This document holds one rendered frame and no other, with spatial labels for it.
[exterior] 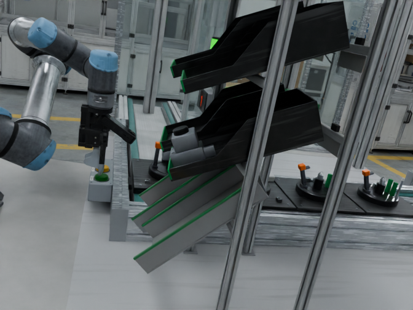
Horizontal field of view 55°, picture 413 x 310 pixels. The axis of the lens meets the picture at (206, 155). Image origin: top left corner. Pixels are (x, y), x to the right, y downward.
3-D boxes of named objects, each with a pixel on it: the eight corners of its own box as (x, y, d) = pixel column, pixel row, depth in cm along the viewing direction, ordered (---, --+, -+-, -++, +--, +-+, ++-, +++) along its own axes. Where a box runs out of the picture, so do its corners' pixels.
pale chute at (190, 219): (147, 274, 77) (133, 258, 76) (153, 238, 90) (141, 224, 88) (268, 197, 72) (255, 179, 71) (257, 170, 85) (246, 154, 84)
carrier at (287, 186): (296, 213, 123) (306, 176, 119) (270, 181, 145) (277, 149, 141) (364, 218, 129) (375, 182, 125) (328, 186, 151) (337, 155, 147)
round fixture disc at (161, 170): (149, 181, 123) (150, 175, 122) (147, 164, 135) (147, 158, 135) (193, 184, 126) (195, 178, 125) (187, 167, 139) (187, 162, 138)
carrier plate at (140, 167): (133, 193, 118) (134, 186, 117) (131, 163, 139) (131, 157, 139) (211, 198, 123) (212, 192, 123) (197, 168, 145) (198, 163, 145)
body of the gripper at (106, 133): (80, 140, 119) (82, 101, 115) (109, 143, 121) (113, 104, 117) (77, 149, 112) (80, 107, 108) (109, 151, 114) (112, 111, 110)
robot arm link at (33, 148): (-12, 162, 119) (28, 37, 148) (34, 179, 129) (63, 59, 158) (8, 147, 113) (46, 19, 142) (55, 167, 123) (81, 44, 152)
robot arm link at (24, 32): (8, 5, 139) (49, 9, 103) (37, 25, 147) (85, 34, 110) (-9, 34, 139) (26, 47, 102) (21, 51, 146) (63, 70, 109)
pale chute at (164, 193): (143, 233, 91) (131, 219, 90) (149, 206, 103) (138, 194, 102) (245, 166, 86) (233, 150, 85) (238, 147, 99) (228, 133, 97)
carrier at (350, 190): (365, 218, 129) (377, 182, 125) (329, 186, 151) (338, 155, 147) (426, 221, 135) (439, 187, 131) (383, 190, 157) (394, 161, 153)
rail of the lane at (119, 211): (108, 241, 108) (112, 205, 104) (114, 138, 189) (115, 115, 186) (129, 242, 109) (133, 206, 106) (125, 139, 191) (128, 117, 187)
